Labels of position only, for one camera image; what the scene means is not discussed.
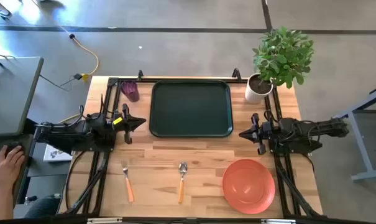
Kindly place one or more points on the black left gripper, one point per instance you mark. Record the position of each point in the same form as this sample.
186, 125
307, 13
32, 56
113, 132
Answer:
118, 123

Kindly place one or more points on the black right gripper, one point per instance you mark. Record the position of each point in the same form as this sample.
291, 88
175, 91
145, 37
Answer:
263, 133

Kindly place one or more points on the purple plastic cup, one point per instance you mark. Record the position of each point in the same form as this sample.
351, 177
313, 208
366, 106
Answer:
131, 90

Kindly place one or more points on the orange plastic plate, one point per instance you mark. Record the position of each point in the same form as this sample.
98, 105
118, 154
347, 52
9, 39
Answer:
248, 186

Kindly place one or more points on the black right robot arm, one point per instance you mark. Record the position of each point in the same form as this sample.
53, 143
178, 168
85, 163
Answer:
299, 132

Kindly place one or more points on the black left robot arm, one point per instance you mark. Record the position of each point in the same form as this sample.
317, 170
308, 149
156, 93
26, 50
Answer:
82, 130

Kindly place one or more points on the dark green plastic tray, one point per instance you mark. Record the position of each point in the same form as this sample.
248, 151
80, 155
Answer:
190, 109

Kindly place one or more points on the white plant pot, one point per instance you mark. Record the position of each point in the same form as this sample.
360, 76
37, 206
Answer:
253, 95

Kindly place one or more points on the black table clamp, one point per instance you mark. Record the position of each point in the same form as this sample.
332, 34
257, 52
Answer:
236, 75
140, 75

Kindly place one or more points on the white printed box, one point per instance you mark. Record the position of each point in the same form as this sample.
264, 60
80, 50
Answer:
55, 154

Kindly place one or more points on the green leafy plant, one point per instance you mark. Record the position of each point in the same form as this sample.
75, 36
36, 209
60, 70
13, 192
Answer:
282, 56

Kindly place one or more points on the black computer mouse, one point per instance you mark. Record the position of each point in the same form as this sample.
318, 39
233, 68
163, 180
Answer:
14, 145

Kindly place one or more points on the person's leg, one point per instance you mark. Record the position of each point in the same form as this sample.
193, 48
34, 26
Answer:
43, 207

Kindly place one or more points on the grey desk top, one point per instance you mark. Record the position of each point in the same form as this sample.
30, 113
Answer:
10, 93

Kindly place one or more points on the black caster wheel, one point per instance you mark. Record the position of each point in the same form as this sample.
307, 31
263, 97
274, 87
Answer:
30, 199

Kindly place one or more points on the dark grey desk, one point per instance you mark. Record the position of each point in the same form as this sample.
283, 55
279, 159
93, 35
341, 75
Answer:
1, 140

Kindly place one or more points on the person's hand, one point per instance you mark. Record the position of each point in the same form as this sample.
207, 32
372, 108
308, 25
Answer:
7, 169

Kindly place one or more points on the black aluminium rig frame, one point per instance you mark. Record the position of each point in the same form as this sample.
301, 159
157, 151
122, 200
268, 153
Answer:
113, 81

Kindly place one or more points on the silver metal bracket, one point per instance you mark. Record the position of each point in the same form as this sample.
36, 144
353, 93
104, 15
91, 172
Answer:
104, 220
277, 221

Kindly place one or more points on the grey metal table frame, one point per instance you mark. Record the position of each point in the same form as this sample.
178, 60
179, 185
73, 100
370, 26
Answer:
361, 143

